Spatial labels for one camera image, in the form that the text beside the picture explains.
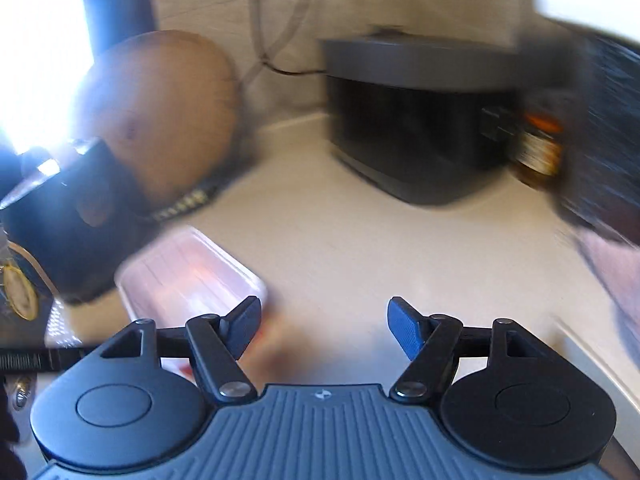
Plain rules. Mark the black square appliance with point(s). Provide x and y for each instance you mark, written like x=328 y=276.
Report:
x=427 y=120

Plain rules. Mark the orange lid sauce jar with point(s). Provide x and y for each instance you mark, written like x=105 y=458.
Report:
x=538 y=149

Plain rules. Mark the pink striped cloth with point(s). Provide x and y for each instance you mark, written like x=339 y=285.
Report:
x=615 y=264

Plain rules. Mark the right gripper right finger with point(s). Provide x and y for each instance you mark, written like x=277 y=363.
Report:
x=434 y=345

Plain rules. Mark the red white rectangular tray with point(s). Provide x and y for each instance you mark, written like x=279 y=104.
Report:
x=183 y=274

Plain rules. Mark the round wooden cutting board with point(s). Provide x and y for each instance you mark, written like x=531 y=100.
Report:
x=168 y=105

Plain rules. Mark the black textured bag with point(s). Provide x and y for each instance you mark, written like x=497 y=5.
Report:
x=592 y=82

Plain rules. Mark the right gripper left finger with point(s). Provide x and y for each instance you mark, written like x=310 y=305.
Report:
x=213 y=344

